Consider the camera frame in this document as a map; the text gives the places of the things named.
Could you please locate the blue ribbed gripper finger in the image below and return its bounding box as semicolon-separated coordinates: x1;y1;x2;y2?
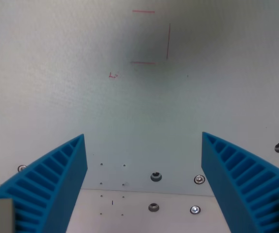
201;132;279;233
0;133;88;233

